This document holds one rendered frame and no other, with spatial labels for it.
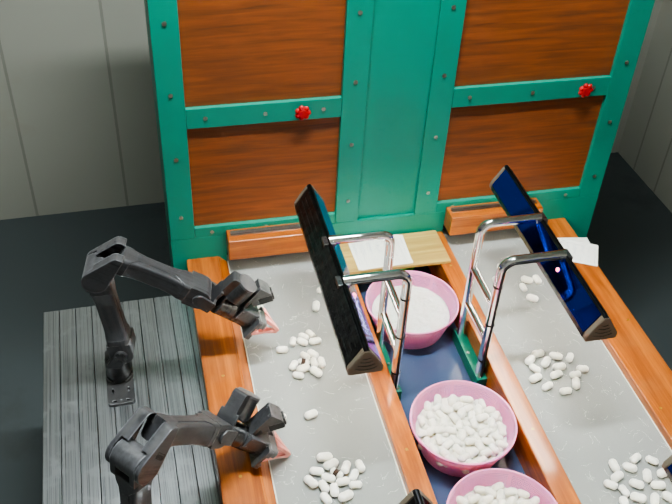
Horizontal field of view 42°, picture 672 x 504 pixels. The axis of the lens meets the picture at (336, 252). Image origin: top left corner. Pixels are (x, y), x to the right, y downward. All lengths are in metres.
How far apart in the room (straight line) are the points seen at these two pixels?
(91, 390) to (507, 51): 1.45
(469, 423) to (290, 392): 0.46
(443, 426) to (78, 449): 0.91
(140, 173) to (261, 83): 1.79
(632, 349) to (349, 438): 0.84
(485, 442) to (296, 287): 0.73
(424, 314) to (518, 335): 0.27
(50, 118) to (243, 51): 1.73
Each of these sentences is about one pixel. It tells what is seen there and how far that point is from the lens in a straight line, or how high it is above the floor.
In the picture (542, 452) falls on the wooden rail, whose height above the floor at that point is 0.76.
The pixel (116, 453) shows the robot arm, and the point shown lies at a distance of 1.76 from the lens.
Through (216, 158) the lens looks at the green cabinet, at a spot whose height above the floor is 1.10.
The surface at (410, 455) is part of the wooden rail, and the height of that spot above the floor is 0.76.
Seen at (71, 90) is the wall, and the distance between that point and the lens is 3.82.
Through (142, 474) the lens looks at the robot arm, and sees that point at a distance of 1.74.
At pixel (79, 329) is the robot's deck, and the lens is 2.59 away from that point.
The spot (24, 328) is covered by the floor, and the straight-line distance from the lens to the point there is 3.62.
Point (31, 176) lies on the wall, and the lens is 4.04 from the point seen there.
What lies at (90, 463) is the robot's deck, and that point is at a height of 0.67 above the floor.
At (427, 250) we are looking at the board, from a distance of 2.66.
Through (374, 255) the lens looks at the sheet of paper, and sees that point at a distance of 2.62.
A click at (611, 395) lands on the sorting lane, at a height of 0.74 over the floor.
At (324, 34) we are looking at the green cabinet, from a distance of 2.30.
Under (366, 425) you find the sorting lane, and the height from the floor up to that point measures 0.74.
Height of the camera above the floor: 2.45
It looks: 40 degrees down
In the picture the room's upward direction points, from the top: 3 degrees clockwise
